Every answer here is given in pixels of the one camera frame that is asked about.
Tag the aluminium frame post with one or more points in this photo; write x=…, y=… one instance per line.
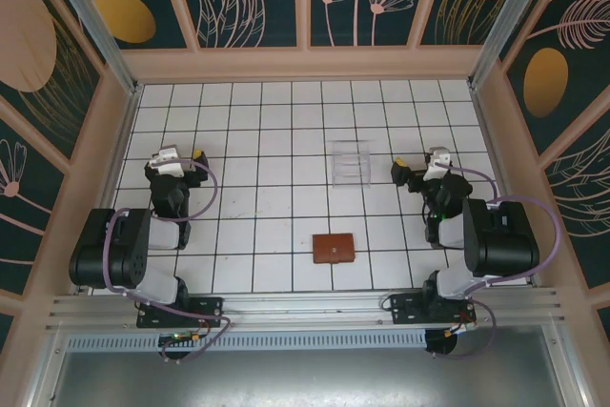
x=511, y=21
x=98, y=30

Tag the brown leather card holder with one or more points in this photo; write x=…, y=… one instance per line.
x=329, y=247

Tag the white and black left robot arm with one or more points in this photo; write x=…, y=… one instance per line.
x=119, y=254

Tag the grey metal sheet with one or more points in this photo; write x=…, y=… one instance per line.
x=305, y=378

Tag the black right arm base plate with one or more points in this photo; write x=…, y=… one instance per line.
x=405, y=309

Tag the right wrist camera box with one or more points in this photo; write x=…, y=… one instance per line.
x=437, y=163

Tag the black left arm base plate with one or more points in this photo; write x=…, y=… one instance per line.
x=209, y=307

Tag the aluminium mounting rail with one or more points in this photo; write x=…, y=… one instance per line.
x=305, y=307

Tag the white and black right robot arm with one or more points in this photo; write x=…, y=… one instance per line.
x=500, y=240

